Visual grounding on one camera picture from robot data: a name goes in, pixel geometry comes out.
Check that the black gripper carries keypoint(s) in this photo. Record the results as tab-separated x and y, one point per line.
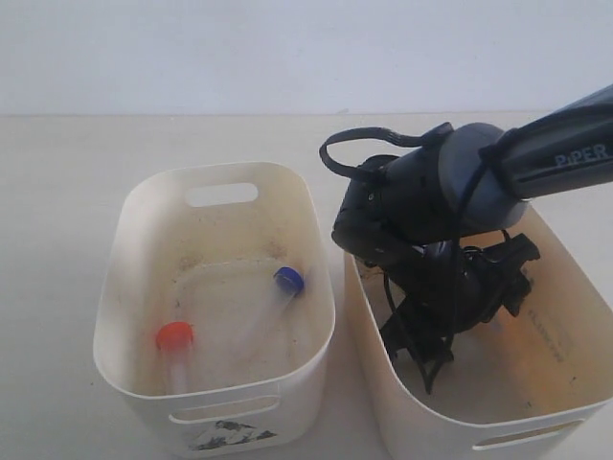
431	297

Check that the cream plastic bin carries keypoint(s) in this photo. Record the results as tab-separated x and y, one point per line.
198	245
517	386

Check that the blue cap tube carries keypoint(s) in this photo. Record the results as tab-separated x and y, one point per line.
269	307

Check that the orange cap tube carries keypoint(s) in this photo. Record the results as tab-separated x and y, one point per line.
174	342

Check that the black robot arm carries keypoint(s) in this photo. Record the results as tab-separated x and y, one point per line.
412	199

